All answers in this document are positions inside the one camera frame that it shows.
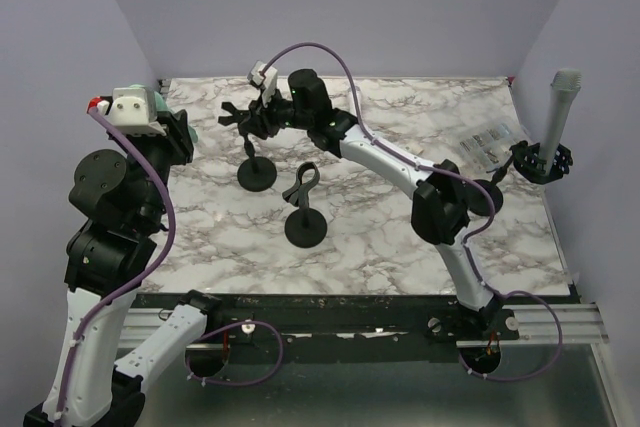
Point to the black microphone stand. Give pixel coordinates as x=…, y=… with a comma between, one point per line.
x=256, y=173
x=305, y=227
x=529, y=164

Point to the black front mounting rail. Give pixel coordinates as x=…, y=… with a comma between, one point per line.
x=314, y=329

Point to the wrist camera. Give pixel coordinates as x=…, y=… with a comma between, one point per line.
x=107, y=105
x=264, y=79

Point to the clear plastic parts box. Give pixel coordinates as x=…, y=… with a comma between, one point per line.
x=486, y=147

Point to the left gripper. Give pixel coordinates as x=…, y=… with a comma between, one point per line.
x=177, y=137

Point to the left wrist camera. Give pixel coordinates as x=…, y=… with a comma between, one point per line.
x=107, y=105

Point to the grey silver microphone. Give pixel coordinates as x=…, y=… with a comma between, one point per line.
x=564, y=88

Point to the aluminium extrusion frame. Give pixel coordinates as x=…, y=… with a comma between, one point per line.
x=525, y=325

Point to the mint green microphone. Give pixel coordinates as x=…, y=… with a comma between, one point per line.
x=165, y=102

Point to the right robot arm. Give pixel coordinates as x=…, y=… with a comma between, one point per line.
x=439, y=212

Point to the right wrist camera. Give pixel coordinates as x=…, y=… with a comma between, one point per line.
x=264, y=79

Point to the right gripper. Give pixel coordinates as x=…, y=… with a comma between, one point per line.
x=259, y=121

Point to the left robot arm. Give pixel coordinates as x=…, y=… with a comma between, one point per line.
x=130, y=229

